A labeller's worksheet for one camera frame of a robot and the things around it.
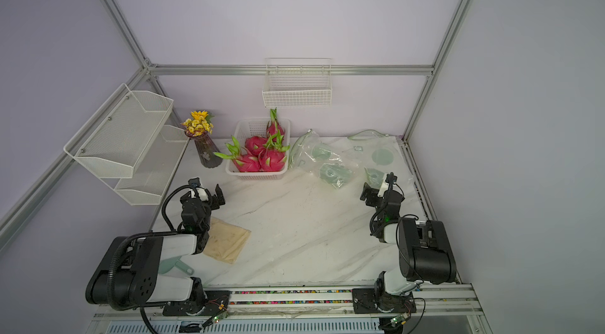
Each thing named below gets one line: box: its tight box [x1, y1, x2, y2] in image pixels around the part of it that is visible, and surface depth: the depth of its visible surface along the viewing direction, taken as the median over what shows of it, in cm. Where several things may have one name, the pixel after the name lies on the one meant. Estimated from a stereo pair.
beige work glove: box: [203, 215, 252, 264], surface depth 88 cm
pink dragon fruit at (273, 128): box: [266, 107, 286, 139], surface depth 113 cm
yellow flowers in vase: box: [180, 110, 223, 169], surface depth 95 cm
